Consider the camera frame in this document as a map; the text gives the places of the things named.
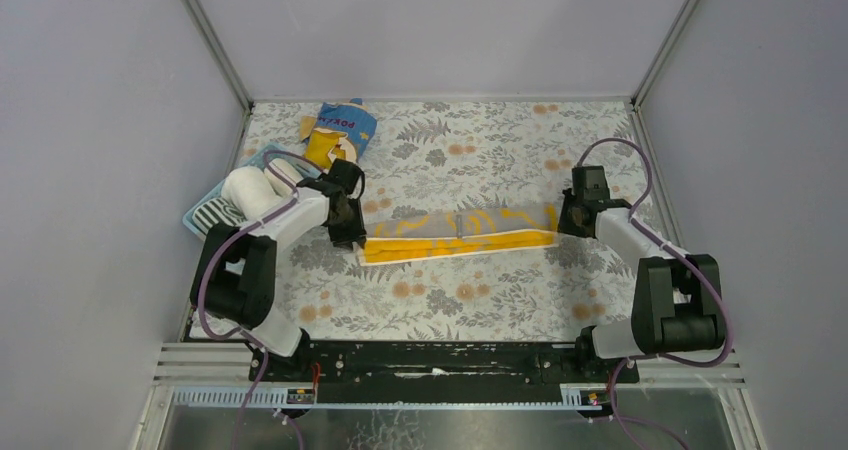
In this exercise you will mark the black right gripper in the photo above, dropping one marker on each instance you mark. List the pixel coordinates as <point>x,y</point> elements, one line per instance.
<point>573,215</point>

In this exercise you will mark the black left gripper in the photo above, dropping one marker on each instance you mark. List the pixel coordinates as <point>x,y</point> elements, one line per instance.
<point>345,223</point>

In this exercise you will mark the cream terry towel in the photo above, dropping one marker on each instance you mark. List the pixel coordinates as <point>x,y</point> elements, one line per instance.
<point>282,176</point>

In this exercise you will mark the grey yellow patterned towel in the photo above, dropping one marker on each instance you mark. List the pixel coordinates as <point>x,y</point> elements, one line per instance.
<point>459,233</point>

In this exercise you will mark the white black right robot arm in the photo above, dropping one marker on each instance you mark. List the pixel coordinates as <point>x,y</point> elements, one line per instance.
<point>676,300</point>

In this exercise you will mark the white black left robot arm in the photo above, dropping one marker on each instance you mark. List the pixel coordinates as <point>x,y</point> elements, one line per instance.
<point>234,286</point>

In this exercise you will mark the light blue plastic basket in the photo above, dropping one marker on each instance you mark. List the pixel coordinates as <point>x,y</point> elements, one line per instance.
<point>259,159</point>

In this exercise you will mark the blue yellow printed towel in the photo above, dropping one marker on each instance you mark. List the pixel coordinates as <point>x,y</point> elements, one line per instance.
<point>339,131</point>

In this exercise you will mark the black white striped rolled towel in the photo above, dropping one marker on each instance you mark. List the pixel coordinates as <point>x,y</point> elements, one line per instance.
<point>216,211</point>

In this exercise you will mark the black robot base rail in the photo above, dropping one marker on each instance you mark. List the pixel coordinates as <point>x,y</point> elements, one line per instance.
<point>430,369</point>

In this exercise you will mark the white slotted cable duct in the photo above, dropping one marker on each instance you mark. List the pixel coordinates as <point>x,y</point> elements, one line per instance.
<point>558,397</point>

